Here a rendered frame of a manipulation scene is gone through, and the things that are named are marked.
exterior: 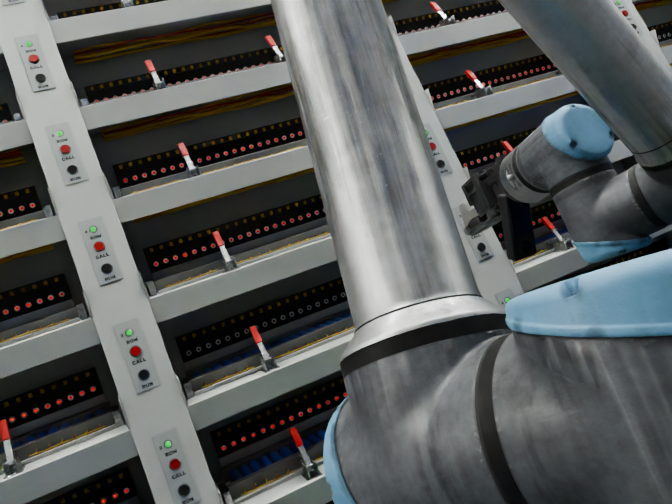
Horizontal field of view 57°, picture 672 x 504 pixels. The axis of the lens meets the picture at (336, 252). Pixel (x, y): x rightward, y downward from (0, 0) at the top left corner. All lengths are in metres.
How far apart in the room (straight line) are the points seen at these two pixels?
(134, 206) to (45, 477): 0.47
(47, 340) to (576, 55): 0.89
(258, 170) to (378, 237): 0.75
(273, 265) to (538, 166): 0.51
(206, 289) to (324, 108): 0.63
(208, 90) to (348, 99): 0.77
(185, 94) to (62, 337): 0.52
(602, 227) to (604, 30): 0.27
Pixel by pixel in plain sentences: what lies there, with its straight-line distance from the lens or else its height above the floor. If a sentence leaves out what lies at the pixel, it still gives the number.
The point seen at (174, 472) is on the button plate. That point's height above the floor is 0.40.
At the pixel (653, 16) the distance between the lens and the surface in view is 2.29.
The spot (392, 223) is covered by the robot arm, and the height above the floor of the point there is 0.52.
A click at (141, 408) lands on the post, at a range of 1.10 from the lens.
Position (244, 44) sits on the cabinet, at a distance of 1.62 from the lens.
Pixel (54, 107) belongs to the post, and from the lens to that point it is 1.29.
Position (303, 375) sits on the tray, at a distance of 1.13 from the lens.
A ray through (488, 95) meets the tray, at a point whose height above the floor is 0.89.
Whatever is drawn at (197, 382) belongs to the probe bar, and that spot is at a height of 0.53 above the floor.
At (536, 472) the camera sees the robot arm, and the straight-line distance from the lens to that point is 0.40.
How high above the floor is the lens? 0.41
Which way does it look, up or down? 12 degrees up
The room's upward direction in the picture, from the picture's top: 24 degrees counter-clockwise
